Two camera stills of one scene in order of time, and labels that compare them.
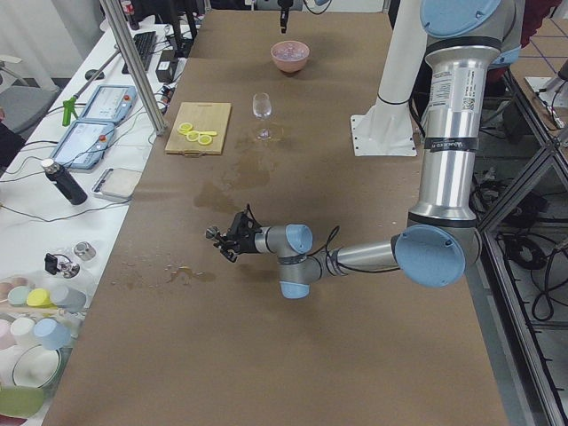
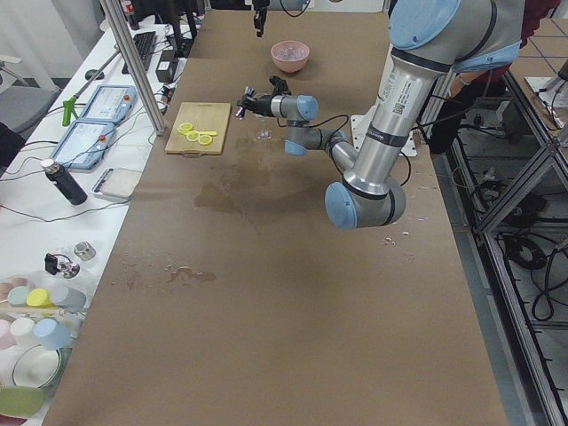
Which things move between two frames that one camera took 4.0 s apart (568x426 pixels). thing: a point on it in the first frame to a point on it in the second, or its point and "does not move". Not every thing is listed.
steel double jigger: [211, 232] to [249, 90]
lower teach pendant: [82, 145] does not move
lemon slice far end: [185, 128] does not move
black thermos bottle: [63, 179] does not move
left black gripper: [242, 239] to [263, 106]
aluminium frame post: [134, 67] does not move
